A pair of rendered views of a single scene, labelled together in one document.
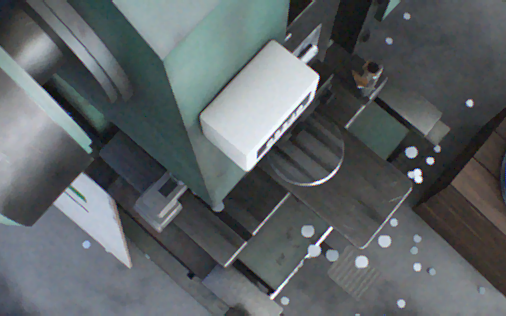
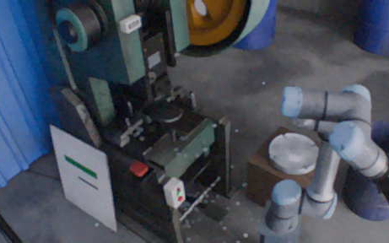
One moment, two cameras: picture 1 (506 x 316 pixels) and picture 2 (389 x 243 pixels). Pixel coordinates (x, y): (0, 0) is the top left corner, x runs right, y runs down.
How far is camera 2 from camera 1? 110 cm
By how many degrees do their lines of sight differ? 35
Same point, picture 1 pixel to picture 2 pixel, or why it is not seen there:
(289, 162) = (164, 116)
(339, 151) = (180, 112)
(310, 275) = (200, 228)
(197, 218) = (134, 143)
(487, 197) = (264, 163)
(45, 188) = (92, 29)
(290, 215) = (170, 146)
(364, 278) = (220, 213)
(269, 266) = (161, 160)
